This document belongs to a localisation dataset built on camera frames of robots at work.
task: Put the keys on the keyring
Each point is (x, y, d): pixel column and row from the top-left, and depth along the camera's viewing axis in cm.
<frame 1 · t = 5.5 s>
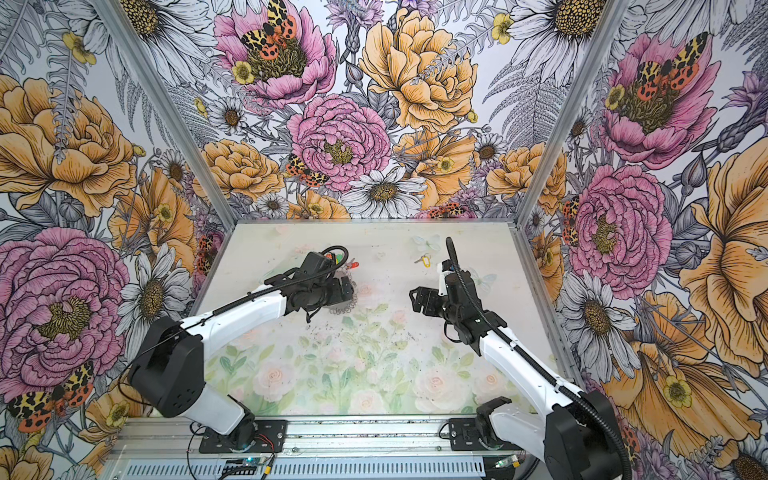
left hand: (337, 300, 89), fingers open
right hand: (422, 303, 84), fingers open
yellow tagged key: (426, 260, 113), on the table

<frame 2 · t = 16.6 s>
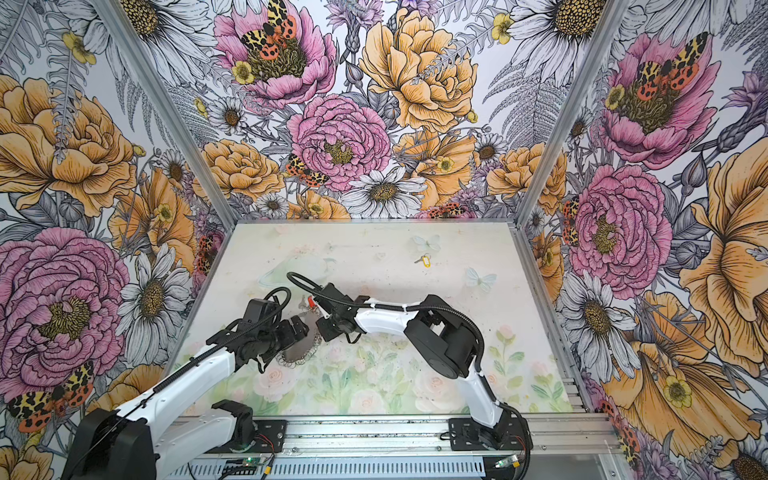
left hand: (294, 344, 86), fingers open
right hand: (327, 336, 90), fingers open
coloured tagged keys bunch: (309, 305, 100), on the table
the other named things where they were.

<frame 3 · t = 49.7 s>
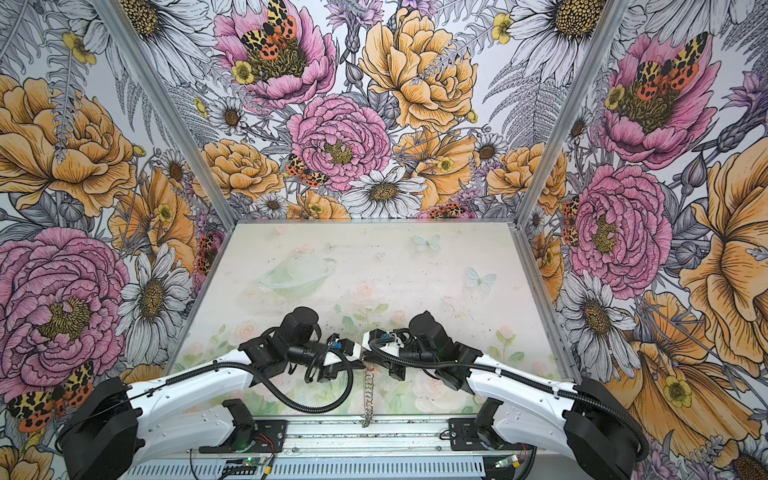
left hand: (358, 367, 75), fingers closed
right hand: (368, 363, 74), fingers closed
silver metal keyring plate: (369, 396, 72), point 11 cm above the table
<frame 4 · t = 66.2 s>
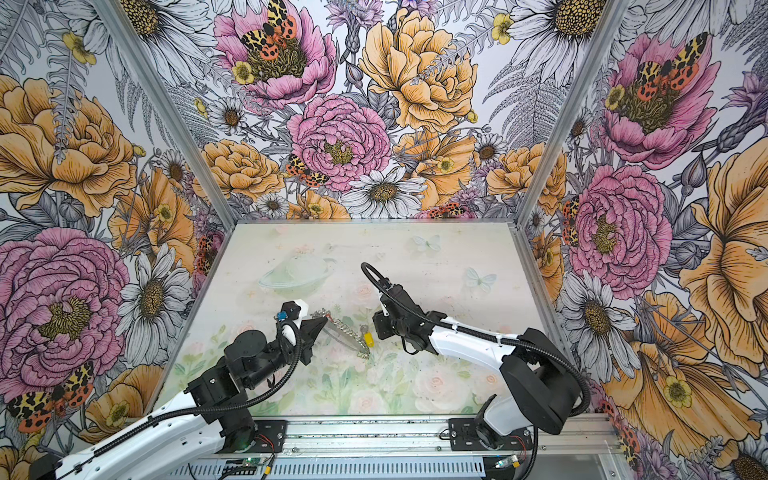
left hand: (322, 325, 74), fingers closed
right hand: (378, 326, 86), fingers open
silver metal keyring plate: (342, 333, 75), point 18 cm above the table
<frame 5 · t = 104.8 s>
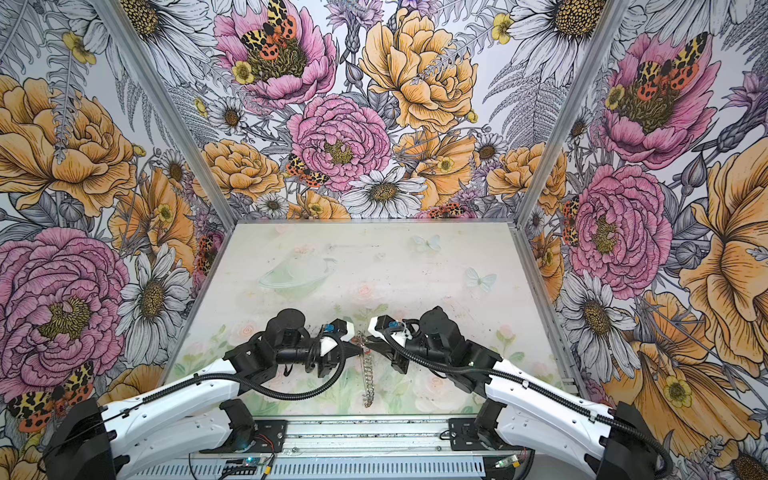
left hand: (356, 354, 74), fingers closed
right hand: (372, 348, 70), fingers closed
silver metal keyring plate: (368, 376, 73), point 14 cm above the table
